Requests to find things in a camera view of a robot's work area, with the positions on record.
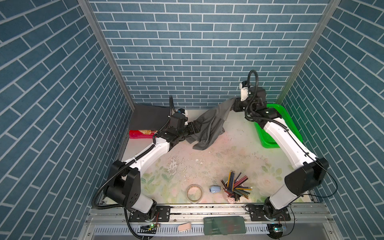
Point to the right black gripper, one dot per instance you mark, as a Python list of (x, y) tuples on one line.
[(237, 102)]

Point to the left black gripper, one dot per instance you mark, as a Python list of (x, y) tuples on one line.
[(196, 129)]

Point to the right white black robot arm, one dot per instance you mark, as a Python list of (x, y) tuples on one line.
[(309, 170)]

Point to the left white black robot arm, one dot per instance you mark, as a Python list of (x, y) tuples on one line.
[(123, 185)]

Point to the folded dark grey t shirt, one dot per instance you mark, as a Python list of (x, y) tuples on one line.
[(149, 118)]

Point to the green plastic basket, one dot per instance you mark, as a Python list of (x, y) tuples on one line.
[(272, 135)]

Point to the folded red t shirt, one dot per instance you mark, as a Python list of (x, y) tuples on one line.
[(141, 134)]

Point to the roll of clear tape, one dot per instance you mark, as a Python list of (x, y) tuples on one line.
[(194, 193)]

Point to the small blue pencil sharpener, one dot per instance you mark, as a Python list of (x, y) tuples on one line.
[(215, 189)]

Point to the bundle of coloured pencils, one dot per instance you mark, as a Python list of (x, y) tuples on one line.
[(234, 187)]

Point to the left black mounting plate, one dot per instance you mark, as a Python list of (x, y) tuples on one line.
[(158, 214)]

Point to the black mounting plate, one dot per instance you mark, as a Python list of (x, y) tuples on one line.
[(158, 214), (260, 213)]

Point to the pink eraser block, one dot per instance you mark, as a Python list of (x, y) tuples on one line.
[(184, 227)]

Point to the left small circuit board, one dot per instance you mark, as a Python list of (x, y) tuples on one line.
[(148, 229)]

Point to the small circuit board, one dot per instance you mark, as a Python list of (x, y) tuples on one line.
[(148, 229), (275, 231)]

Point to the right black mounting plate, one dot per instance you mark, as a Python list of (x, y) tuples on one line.
[(260, 213)]

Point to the right small circuit board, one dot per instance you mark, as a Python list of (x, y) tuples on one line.
[(275, 231)]

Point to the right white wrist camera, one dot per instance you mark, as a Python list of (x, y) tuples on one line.
[(244, 87)]

